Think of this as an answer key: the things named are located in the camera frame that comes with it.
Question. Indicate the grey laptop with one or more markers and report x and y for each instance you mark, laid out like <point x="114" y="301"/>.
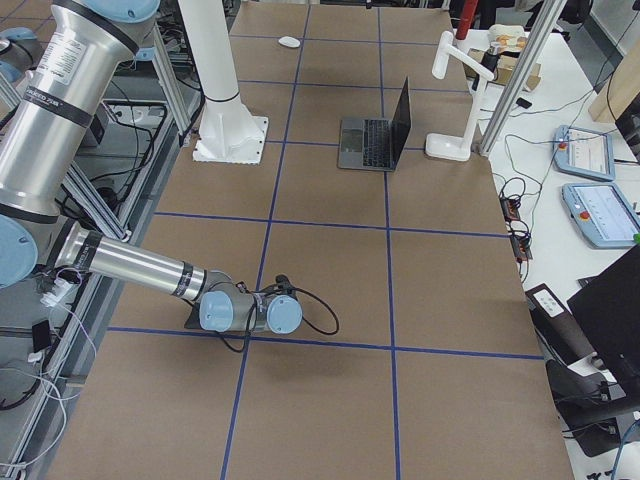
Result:
<point x="375" y="144"/>

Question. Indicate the white computer mouse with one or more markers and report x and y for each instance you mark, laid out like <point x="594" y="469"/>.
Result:
<point x="289" y="42"/>

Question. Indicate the black mouse pad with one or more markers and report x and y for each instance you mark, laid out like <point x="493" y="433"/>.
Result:
<point x="193" y="320"/>

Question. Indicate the white desk lamp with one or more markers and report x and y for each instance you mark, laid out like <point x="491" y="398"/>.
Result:
<point x="453" y="135"/>

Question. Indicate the brown paper table cover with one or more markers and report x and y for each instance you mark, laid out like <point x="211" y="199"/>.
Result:
<point x="418" y="359"/>

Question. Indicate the black water bottle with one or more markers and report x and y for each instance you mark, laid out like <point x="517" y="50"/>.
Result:
<point x="491" y="58"/>

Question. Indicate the cardboard box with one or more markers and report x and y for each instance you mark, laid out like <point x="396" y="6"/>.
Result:
<point x="505" y="68"/>

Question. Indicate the blue teach pendant near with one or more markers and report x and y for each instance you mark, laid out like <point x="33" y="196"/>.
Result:
<point x="602" y="214"/>

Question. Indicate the blue teach pendant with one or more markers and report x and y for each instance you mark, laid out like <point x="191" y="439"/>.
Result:
<point x="602" y="214"/>
<point x="584" y="153"/>

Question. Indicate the blue teach pendant far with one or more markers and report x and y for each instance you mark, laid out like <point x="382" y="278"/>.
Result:
<point x="584" y="153"/>

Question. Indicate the black monitor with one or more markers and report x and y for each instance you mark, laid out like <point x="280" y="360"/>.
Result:
<point x="607" y="311"/>

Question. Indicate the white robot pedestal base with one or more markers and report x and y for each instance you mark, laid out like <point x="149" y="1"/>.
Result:
<point x="228" y="132"/>

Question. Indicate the aluminium frame post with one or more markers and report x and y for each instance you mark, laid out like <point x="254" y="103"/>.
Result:
<point x="547" y="17"/>

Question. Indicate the aluminium frame rack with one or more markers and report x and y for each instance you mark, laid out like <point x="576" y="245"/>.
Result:
<point x="109" y="186"/>

